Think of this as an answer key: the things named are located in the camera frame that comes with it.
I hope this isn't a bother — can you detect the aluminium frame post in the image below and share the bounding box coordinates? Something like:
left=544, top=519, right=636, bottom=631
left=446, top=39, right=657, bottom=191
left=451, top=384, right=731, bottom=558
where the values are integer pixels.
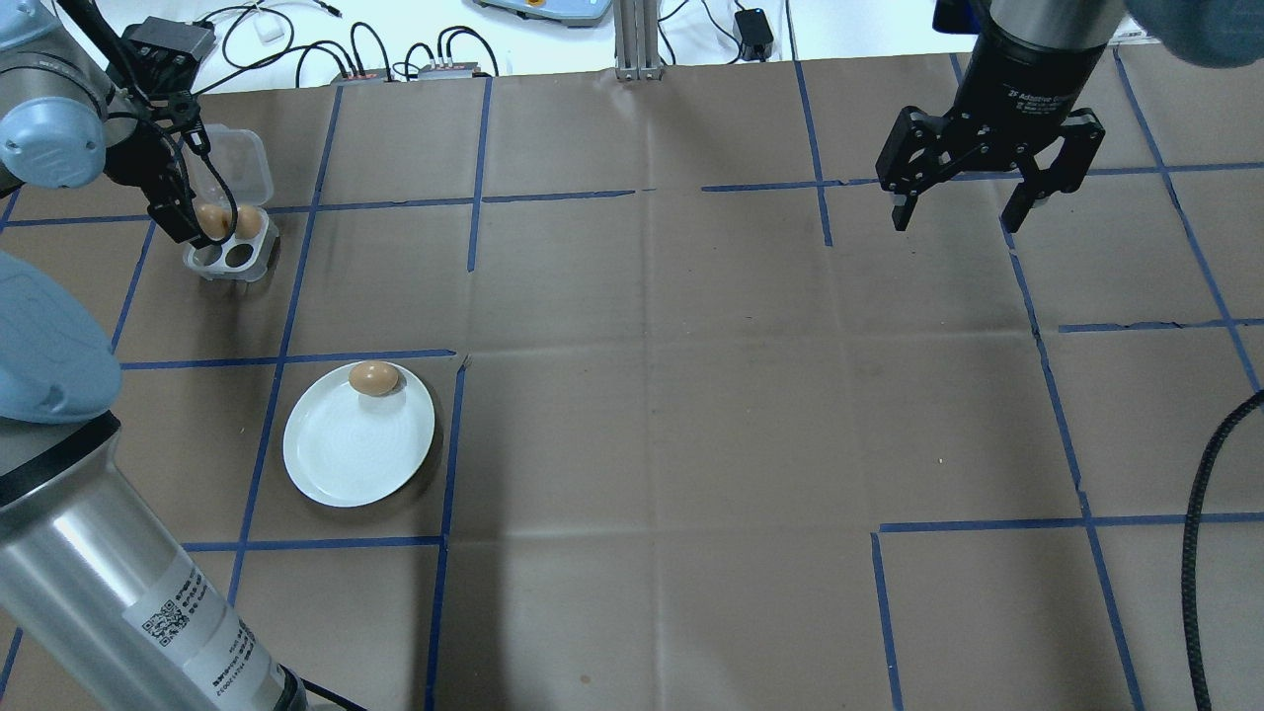
left=612, top=0, right=665, bottom=82

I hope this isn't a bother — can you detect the blue grey teach pendant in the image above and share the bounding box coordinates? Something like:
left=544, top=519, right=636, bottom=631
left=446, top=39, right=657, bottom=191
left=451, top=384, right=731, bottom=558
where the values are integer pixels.
left=472, top=0, right=613, bottom=28

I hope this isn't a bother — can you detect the white round plate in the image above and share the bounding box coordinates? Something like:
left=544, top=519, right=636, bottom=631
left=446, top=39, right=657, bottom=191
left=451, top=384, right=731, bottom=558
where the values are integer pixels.
left=282, top=361, right=436, bottom=509

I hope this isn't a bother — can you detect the black stand bar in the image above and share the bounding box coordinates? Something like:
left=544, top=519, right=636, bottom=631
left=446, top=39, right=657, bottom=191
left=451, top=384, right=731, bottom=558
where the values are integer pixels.
left=54, top=0, right=149, bottom=100

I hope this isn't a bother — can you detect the black braided cable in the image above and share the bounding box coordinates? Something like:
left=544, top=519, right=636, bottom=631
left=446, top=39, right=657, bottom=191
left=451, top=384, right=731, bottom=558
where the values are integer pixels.
left=94, top=84, right=240, bottom=246
left=1180, top=388, right=1264, bottom=711

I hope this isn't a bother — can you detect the grey box device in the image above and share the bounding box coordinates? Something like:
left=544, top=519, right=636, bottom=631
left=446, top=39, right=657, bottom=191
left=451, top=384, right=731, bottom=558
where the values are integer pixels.
left=118, top=17, right=216, bottom=68

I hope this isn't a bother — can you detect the clear plastic egg box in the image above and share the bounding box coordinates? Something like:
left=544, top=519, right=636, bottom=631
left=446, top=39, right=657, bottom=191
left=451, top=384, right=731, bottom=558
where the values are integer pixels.
left=181, top=125, right=281, bottom=285

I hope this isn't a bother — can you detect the thin black hub cable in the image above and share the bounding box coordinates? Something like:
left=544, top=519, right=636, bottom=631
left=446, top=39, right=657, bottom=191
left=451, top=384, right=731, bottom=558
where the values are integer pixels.
left=294, top=20, right=396, bottom=80
left=400, top=25, right=500, bottom=78

